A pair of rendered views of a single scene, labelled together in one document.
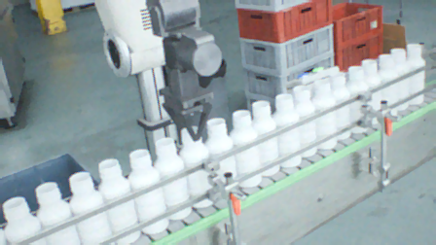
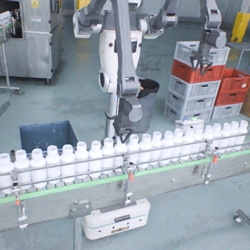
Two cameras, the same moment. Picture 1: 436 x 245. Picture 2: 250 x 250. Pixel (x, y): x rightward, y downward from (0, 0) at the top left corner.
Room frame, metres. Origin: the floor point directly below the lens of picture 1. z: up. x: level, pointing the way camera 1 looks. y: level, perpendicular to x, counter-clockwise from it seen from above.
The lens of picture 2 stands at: (-0.05, -0.05, 1.77)
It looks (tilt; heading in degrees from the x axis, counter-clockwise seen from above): 30 degrees down; 6
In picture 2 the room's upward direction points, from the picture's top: 6 degrees clockwise
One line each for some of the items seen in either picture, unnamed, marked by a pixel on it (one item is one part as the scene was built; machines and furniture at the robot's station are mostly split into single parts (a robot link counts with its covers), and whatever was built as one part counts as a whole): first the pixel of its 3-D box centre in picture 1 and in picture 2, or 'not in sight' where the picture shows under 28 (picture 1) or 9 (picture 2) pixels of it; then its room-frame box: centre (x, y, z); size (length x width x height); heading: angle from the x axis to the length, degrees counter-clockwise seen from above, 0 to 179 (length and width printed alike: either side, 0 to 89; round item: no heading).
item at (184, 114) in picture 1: (190, 117); (123, 132); (0.90, 0.06, 1.20); 0.07 x 0.07 x 0.09; 32
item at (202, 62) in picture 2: not in sight; (202, 65); (1.25, -0.25, 1.43); 0.07 x 0.07 x 0.09; 32
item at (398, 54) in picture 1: (397, 80); (230, 135); (1.25, -0.49, 1.08); 0.06 x 0.06 x 0.17
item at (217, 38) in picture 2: not in sight; (215, 31); (1.24, -0.26, 1.60); 0.12 x 0.09 x 0.12; 33
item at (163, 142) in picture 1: (171, 179); (107, 155); (0.87, 0.11, 1.08); 0.06 x 0.06 x 0.17
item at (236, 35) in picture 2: not in sight; (239, 28); (10.93, -2.73, 0.55); 0.40 x 0.40 x 1.10; 32
